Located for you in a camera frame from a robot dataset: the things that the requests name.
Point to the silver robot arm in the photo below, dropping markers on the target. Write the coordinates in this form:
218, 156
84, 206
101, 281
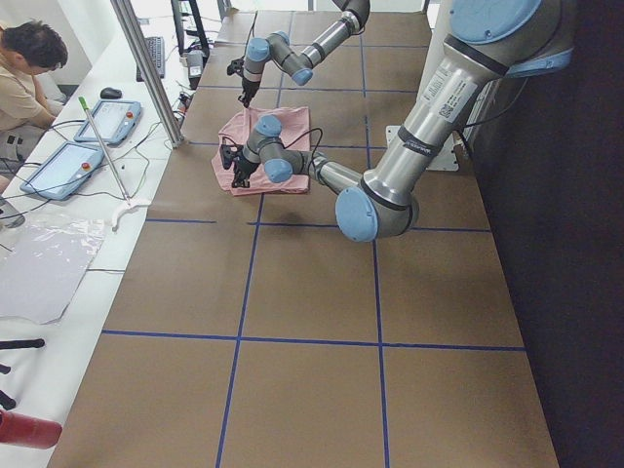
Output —
486, 41
276, 48

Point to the black keyboard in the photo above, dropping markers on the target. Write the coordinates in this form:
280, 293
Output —
156, 50

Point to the green handled reach stick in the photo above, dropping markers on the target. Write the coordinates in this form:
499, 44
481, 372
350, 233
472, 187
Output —
129, 203

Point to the teach pendant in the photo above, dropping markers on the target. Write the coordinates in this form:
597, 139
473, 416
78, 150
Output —
116, 119
64, 171

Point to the pink Snoopy t-shirt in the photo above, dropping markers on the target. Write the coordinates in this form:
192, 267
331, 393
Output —
278, 140

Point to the flat clear plastic sheet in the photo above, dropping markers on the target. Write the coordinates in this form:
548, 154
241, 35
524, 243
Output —
46, 264

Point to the upper teach pendant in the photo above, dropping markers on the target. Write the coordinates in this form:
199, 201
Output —
116, 119

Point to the black computer mouse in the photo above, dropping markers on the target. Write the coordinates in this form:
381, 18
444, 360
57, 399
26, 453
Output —
110, 93

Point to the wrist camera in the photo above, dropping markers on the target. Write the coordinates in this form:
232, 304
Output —
236, 67
230, 155

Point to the aluminium frame post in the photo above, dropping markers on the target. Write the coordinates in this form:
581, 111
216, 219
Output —
127, 19

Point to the black power box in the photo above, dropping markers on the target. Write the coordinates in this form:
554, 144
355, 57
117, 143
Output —
195, 61

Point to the red fire extinguisher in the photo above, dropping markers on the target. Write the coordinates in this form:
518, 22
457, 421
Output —
26, 431

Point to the lower teach pendant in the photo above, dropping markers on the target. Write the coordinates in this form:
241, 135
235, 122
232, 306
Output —
64, 171

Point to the seated person beige shirt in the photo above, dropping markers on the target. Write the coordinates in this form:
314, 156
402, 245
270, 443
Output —
27, 51

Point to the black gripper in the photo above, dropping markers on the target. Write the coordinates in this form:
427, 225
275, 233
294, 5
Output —
243, 171
248, 88

